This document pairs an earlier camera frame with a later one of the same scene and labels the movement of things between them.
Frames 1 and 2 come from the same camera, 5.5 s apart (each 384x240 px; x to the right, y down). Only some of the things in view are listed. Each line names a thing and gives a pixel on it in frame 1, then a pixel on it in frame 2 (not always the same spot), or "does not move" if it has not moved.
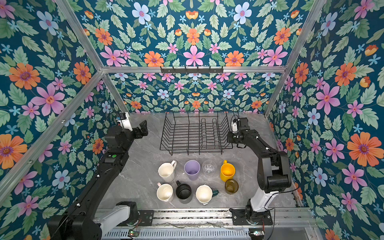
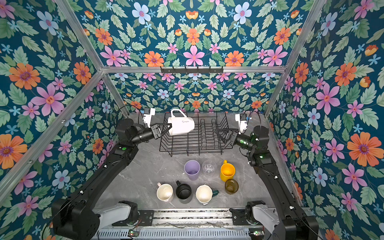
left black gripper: (138, 134) to (158, 133)
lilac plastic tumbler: (192, 168) does not move
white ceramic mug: (166, 170) to (180, 123)
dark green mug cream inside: (204, 193) does not move
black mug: (183, 191) does not move
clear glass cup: (209, 167) does not move
